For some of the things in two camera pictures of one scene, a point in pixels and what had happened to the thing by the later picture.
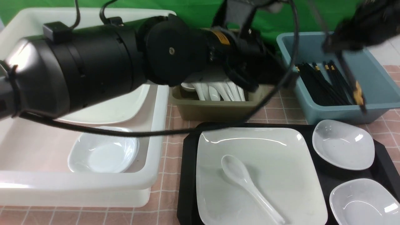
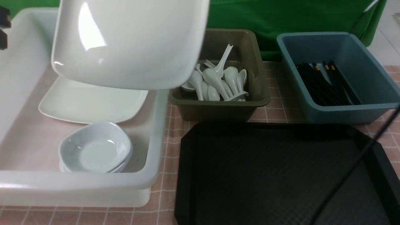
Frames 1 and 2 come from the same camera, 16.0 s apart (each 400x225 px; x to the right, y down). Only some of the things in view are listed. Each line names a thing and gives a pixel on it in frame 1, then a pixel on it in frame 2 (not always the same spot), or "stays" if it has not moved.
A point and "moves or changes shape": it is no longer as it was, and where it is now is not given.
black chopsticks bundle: x=328 y=88 stays
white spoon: x=197 y=86 stays
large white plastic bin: x=35 y=170 stays
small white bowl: x=94 y=153 -> x=64 y=168
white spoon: x=235 y=167 -> x=240 y=97
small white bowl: x=344 y=145 -> x=103 y=147
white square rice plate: x=263 y=176 moves or changes shape
